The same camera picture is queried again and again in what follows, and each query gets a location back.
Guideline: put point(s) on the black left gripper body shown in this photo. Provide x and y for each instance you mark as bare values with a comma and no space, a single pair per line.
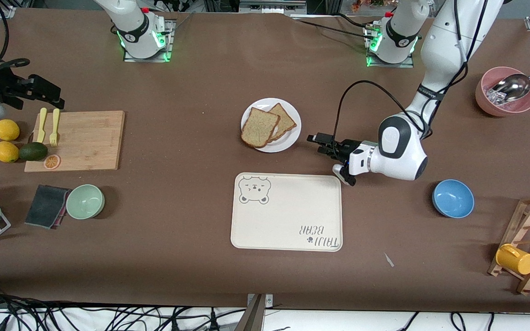
344,147

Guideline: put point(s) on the round white plate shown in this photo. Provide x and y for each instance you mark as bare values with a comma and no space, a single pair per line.
288,140

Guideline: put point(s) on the whole bread slice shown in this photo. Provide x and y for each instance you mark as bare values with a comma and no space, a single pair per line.
259,128

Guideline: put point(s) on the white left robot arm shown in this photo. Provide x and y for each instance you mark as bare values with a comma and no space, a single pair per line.
403,156

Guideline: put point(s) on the yellow plastic fork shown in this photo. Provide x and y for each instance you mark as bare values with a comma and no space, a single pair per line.
54,128

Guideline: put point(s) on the yellow plastic knife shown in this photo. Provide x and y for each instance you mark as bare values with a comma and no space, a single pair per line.
41,126

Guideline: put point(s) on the bread slice under egg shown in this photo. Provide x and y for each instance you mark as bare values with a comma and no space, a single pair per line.
287,120

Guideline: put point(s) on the yellow lemon toy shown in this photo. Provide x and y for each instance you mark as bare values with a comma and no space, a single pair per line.
7,129
6,151

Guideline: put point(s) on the bamboo cutting board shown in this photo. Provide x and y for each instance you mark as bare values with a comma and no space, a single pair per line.
85,142

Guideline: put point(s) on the green avocado toy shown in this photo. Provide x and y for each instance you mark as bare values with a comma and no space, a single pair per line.
33,151

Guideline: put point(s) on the orange slice toy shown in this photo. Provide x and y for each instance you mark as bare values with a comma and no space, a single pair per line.
52,162

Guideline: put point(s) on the cream bear print tray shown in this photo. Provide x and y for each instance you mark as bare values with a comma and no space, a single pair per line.
288,216

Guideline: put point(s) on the mint green bowl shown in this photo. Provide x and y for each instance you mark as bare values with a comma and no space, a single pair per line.
85,202

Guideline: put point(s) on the folded dark grey cloth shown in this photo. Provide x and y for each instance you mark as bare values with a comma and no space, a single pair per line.
44,207

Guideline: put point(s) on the blue bowl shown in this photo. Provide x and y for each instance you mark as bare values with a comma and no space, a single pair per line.
453,198

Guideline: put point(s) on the small paper scrap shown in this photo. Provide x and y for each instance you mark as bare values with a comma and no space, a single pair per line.
388,260

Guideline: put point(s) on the clear ice cube pieces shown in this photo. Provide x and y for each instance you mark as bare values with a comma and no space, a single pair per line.
495,94

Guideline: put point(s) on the pink bowl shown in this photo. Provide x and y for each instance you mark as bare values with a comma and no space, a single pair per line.
506,109

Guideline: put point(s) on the metal scoop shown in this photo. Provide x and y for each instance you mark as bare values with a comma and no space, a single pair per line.
513,87

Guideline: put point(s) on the yellow mug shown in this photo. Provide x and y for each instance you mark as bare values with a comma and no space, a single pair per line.
515,259

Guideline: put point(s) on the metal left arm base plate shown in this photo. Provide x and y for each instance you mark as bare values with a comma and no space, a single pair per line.
389,64

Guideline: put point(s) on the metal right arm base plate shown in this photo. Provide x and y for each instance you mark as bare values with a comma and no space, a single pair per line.
169,41

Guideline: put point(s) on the metal mount bracket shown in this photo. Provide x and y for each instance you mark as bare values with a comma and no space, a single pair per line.
256,315

